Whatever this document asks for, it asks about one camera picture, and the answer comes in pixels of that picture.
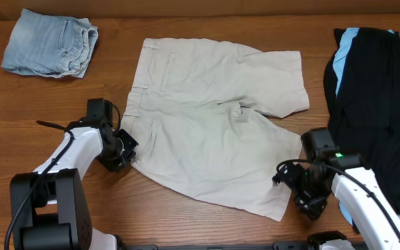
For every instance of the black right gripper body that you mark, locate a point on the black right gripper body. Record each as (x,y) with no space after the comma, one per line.
(306,200)

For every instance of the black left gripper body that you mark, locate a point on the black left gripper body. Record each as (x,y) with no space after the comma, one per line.
(127,145)

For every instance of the beige khaki shorts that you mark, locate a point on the beige khaki shorts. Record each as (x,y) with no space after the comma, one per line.
(201,112)

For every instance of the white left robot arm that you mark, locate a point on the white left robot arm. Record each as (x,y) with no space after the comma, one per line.
(48,206)

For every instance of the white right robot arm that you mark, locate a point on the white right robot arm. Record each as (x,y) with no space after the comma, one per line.
(342,175)

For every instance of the black and blue garment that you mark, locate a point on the black and blue garment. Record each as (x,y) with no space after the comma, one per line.
(362,90)

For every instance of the folded light blue jeans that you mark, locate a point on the folded light blue jeans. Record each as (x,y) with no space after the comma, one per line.
(50,46)

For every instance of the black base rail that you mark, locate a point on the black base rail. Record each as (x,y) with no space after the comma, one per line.
(281,245)

